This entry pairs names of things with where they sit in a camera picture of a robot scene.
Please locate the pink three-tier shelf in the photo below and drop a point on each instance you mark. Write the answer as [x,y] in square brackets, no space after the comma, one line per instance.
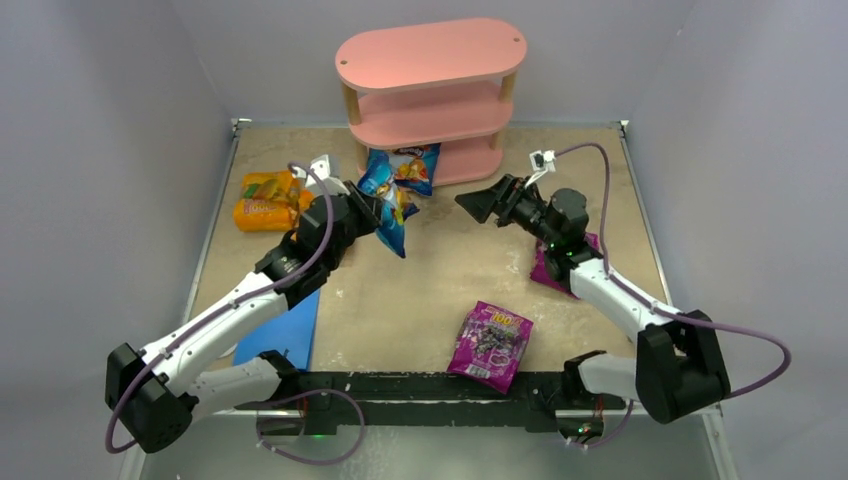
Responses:
[448,82]

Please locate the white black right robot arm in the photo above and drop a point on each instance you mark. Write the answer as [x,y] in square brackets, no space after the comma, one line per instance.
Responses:
[678,366]

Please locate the orange candy bag far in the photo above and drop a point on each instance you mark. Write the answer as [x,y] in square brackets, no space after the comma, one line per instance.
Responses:
[270,201]

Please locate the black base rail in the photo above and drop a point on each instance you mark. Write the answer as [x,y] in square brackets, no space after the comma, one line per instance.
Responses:
[536,401]

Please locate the blue candy bag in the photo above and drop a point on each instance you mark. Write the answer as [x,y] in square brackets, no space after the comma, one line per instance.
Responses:
[412,167]
[379,181]

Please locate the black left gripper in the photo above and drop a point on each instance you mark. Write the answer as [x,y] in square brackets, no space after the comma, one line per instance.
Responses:
[361,208]

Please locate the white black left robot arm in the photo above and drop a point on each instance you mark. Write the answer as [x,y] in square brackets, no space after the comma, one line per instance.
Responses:
[158,391]

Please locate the blue foam pad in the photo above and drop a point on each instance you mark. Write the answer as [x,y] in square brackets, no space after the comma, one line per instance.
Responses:
[291,334]

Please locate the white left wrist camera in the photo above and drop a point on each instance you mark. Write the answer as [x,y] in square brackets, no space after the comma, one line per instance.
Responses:
[324,168]

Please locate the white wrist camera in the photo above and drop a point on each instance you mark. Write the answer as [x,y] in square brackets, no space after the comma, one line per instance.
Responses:
[542,163]
[324,168]

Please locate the purple candy bag front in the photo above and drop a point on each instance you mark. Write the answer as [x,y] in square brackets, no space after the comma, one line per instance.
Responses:
[490,345]

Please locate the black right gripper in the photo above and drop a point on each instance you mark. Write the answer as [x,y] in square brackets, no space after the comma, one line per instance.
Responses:
[506,204]

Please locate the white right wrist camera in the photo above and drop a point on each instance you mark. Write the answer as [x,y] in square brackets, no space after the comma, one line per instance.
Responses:
[542,163]

